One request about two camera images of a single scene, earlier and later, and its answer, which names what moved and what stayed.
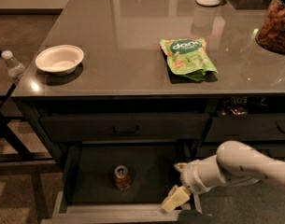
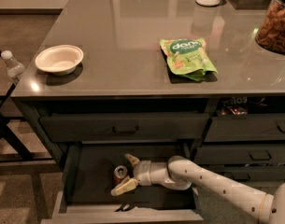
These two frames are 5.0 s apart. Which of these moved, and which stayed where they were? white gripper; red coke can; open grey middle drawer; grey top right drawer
Moved: white gripper
Stayed: open grey middle drawer; red coke can; grey top right drawer
